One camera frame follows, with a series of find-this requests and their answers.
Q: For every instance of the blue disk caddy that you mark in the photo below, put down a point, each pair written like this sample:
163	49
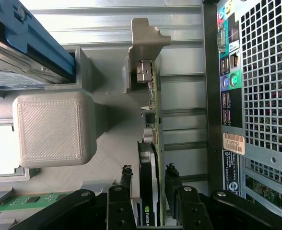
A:
42	36

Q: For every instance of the purple PS/2 port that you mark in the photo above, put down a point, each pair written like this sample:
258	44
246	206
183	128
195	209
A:
224	82

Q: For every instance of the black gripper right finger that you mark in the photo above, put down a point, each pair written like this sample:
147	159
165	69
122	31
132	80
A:
191	208

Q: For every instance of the green PS/2 port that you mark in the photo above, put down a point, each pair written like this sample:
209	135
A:
234	80

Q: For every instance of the ethernet port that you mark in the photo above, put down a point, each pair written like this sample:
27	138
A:
234	60

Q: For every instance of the beige service tag sticker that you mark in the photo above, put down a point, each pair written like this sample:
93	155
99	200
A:
234	143

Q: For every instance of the green RAM stick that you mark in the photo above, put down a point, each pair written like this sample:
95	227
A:
23	201

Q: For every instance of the black label sticker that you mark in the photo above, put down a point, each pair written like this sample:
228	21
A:
231	170

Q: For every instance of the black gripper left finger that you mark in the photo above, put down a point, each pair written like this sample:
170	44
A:
118	206

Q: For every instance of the grey 3D-printed parts rack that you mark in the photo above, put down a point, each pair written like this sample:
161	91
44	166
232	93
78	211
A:
52	129

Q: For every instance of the serial port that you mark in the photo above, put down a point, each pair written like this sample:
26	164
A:
221	39

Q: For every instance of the silver CPU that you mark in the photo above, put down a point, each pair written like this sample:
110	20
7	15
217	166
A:
0	149

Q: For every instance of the grey PC case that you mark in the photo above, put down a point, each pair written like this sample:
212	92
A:
265	95

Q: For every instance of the silver hard disk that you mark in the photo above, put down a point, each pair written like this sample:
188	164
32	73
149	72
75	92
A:
9	69

